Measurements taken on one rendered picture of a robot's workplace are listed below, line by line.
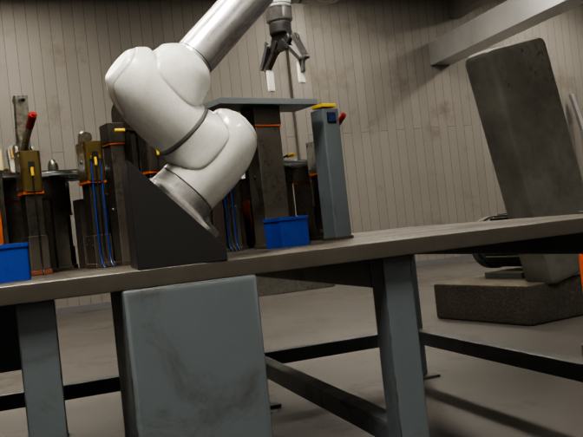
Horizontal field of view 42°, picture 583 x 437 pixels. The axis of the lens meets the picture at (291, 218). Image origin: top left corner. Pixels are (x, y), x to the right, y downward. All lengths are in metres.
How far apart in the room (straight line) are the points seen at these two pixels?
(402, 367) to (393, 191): 9.06
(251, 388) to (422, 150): 9.62
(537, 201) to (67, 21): 6.93
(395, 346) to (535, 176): 3.07
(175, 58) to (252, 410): 0.81
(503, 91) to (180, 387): 3.46
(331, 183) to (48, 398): 1.23
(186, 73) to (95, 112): 8.22
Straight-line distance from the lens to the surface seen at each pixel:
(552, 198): 4.94
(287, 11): 2.55
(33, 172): 2.23
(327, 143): 2.53
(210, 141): 1.75
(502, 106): 4.76
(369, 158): 10.80
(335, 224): 2.51
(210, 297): 1.68
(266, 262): 1.72
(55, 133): 9.87
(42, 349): 1.70
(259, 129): 2.38
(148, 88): 1.71
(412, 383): 1.93
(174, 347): 1.68
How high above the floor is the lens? 0.76
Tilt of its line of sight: 1 degrees up
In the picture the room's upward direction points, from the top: 6 degrees counter-clockwise
